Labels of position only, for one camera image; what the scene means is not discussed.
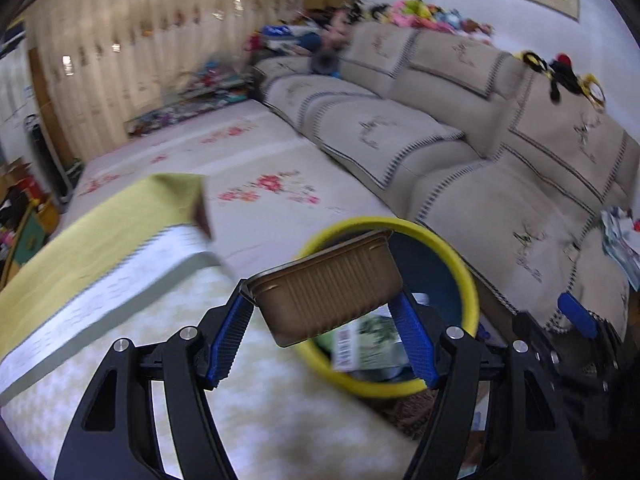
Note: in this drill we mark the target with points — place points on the white floral bed sheet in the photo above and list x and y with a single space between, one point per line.
280 170

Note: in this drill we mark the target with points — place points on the brown plastic food tray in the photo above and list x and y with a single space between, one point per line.
325 290

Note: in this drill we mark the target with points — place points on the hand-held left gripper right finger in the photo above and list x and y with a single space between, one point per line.
416 342

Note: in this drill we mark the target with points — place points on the beige patterned curtains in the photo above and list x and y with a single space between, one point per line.
150 35

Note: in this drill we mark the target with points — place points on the low glass table with books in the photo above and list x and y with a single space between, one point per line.
190 105

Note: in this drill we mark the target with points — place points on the crumpled printed paper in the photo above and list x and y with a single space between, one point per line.
622 245

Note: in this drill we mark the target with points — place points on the pile of plush toys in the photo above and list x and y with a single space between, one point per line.
425 12

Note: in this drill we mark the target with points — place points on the green and white carton box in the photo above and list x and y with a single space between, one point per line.
370 342

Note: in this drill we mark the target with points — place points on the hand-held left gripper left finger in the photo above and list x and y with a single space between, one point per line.
227 341

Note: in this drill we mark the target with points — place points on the black and white tower fan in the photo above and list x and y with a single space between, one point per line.
45 155

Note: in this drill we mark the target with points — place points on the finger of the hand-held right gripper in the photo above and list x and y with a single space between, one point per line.
577 312

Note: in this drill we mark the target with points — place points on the beige sofa with deer covers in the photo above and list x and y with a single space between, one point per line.
475 160

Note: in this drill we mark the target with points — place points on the yellow table cloth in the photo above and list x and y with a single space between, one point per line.
100 230

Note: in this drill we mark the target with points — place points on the red patterned rug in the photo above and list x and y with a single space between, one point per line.
410 410

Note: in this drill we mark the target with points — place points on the yellow-rimmed black trash bin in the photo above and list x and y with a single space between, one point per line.
460 280

